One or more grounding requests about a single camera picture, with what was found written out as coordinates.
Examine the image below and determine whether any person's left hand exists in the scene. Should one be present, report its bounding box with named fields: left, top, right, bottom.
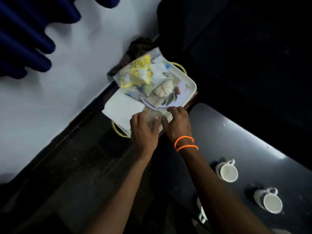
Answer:
left=130, top=111, right=162, bottom=156

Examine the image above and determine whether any orange bead bracelet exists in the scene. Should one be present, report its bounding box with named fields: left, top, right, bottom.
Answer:
left=174, top=136, right=199, bottom=152

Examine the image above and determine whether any person's right hand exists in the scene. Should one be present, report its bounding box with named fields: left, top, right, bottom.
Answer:
left=162, top=106, right=193, bottom=144

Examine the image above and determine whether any small clear plastic packet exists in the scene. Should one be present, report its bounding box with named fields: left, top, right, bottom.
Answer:
left=144, top=110, right=164, bottom=130

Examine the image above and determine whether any white cup with handle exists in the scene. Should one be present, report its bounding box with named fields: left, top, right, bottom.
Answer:
left=215, top=158, right=239, bottom=183
left=253, top=187, right=283, bottom=214
left=196, top=197, right=208, bottom=224

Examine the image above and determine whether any printed paper with leaves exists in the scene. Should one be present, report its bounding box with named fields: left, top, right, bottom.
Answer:
left=141, top=79, right=192, bottom=110

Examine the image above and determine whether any person's left forearm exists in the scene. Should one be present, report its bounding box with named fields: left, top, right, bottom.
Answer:
left=84, top=150, right=157, bottom=234

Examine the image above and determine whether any white garlic bulb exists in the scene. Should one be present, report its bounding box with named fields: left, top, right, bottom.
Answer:
left=154, top=80, right=175, bottom=98

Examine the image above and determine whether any clear plastic bag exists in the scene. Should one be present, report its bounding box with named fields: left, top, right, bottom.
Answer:
left=113, top=47, right=172, bottom=95

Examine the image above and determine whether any white paper napkin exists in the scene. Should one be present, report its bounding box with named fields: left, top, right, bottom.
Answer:
left=102, top=89, right=146, bottom=130

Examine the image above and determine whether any yellow and white packet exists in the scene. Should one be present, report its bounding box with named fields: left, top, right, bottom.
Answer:
left=120, top=54, right=153, bottom=89

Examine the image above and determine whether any white tray with gold handles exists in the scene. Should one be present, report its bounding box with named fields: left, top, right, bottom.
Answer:
left=107, top=58, right=197, bottom=139

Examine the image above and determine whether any dark crumpled cloth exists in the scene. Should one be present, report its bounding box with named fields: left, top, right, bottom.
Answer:
left=107, top=37, right=154, bottom=76

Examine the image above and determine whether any blue curtain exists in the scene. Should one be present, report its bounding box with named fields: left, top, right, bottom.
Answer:
left=0, top=0, right=120, bottom=80

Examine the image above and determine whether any person's right forearm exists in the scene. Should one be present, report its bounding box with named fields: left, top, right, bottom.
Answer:
left=176, top=143, right=272, bottom=234

